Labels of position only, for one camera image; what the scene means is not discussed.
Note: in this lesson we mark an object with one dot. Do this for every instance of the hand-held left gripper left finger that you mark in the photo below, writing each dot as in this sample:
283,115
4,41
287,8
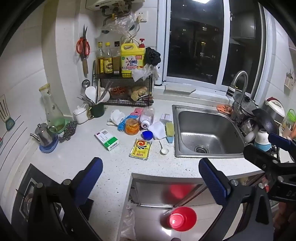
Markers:
90,176

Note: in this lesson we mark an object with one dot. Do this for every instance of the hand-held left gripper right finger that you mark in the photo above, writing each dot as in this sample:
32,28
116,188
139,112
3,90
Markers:
212,180

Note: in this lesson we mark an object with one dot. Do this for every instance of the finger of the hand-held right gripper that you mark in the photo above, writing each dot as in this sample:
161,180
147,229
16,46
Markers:
279,141
256,154

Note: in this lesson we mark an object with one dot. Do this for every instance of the green white medicine box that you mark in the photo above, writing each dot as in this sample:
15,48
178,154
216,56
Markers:
106,139

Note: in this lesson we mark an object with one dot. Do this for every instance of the red plastic bin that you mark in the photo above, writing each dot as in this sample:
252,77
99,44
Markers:
185,220

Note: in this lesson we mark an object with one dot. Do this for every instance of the white ceramic spoon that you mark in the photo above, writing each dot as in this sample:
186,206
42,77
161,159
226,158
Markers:
164,151

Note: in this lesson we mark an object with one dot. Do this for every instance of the yellow seasoning packet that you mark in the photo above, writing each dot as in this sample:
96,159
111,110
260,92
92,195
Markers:
141,149

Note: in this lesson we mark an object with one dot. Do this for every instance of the blue bottle cap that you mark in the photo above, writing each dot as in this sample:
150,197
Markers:
147,135

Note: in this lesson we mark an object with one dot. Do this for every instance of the blue white bowl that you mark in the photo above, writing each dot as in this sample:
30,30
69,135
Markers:
262,139

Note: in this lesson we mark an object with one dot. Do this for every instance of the black wok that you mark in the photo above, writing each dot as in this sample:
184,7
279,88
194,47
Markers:
266,120

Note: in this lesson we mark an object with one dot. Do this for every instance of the green plastic container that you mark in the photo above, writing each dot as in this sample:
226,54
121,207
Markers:
291,115

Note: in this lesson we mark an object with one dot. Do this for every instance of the white rice cooker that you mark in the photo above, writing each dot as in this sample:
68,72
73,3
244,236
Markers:
275,110

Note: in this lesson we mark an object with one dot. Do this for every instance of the steel wool scourer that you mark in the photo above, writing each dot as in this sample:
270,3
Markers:
69,131

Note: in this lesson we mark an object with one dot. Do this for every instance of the steel pot with lid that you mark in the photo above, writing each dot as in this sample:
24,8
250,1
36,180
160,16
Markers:
246,102

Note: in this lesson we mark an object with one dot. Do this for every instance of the stainless steel sink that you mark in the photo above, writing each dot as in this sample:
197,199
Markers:
208,125

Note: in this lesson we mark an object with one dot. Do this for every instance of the orange cloth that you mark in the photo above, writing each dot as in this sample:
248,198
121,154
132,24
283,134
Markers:
224,108

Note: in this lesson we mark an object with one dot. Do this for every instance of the green plastic dish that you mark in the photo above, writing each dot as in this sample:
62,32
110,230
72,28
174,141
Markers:
63,126

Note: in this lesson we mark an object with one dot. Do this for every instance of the hanging translucent plastic bag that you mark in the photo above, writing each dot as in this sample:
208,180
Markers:
128,222

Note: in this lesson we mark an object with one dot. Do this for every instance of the blue snack wrapper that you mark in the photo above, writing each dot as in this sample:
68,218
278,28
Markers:
122,125

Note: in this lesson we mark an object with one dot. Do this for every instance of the steel teapot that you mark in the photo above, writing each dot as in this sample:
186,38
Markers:
44,136

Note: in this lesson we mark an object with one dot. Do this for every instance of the white lidded pot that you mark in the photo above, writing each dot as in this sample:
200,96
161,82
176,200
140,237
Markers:
79,115

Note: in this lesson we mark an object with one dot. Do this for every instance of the orange plastic cup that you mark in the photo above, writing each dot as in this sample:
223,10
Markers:
132,127

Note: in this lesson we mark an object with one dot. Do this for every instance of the white tissue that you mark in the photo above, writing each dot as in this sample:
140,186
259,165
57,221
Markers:
116,115

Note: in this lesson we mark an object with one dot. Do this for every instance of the white cloth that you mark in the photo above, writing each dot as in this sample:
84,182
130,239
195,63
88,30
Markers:
157,129

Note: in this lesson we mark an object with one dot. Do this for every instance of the steel faucet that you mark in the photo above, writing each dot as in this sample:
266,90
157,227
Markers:
240,76

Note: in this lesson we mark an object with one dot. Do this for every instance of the bundle of steel cutlery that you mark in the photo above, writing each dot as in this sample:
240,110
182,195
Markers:
84,99

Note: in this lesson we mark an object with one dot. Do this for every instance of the glass carafe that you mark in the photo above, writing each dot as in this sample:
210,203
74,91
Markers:
52,109

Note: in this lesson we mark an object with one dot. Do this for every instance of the pink wrapper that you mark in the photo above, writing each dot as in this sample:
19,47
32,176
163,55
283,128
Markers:
136,111

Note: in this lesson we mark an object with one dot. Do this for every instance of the white rice paddle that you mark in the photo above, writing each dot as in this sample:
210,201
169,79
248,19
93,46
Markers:
105,96

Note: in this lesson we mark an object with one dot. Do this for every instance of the clear plastic bottle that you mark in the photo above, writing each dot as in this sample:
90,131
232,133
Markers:
146,117

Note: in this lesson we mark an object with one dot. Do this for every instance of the bag of red chillies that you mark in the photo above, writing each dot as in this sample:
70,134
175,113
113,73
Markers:
119,91

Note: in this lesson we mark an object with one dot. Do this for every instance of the small steel strainer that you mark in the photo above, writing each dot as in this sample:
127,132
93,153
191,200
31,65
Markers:
85,83

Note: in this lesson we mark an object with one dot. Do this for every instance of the ginger root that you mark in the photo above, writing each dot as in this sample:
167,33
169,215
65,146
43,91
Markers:
137,93

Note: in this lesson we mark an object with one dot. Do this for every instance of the white plastic bag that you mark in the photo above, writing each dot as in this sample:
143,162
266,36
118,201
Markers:
141,73

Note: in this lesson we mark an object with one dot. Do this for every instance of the dark capped sauce bottle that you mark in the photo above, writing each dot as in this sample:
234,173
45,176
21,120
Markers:
116,61

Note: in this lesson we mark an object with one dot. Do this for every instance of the yellow detergent jug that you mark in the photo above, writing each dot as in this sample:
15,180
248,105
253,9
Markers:
131,62

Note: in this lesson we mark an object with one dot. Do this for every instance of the white framed window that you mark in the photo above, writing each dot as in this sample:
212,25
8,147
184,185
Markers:
194,41

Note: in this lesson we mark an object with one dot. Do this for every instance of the black plastic bag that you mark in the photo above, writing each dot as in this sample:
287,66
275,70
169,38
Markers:
152,56

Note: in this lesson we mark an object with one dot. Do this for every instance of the large clear oil jug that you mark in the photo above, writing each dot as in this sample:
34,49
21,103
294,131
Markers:
104,37

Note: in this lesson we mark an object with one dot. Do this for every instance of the clear plastic bag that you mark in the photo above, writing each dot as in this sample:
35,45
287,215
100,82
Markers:
120,24

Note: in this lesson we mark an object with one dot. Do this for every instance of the wall utensil holder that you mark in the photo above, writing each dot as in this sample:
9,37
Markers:
290,81

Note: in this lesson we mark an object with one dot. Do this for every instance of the white wall outlet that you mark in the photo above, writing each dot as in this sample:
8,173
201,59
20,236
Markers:
142,16

